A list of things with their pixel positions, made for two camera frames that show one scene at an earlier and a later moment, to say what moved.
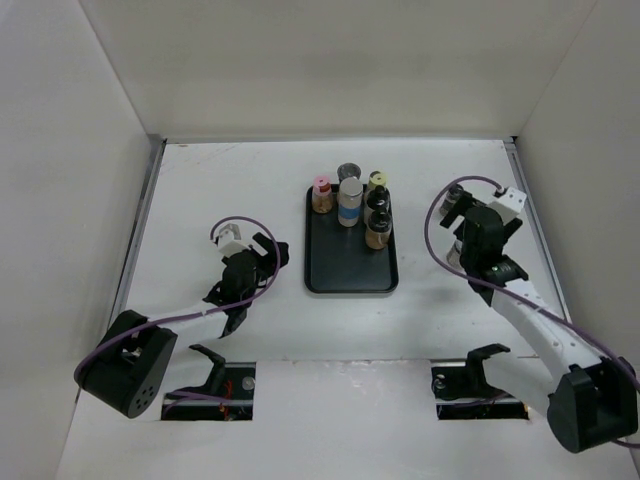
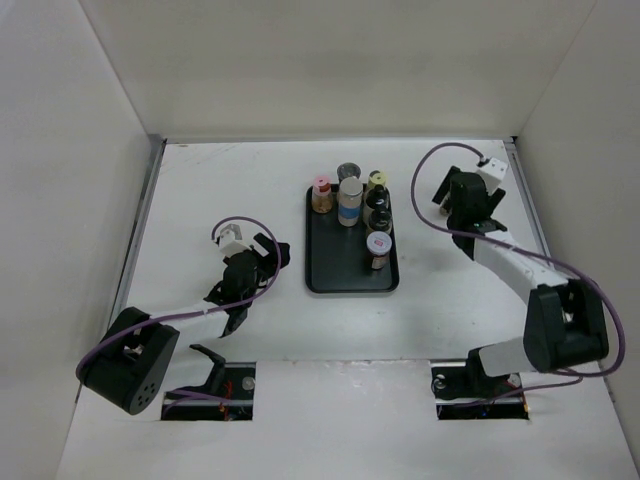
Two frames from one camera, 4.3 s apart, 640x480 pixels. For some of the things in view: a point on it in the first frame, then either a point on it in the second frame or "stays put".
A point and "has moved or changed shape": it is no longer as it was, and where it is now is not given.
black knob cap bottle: [378, 232] has moved or changed shape
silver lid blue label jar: [350, 201] stays put
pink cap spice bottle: [322, 195] stays put
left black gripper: [269, 260] stays put
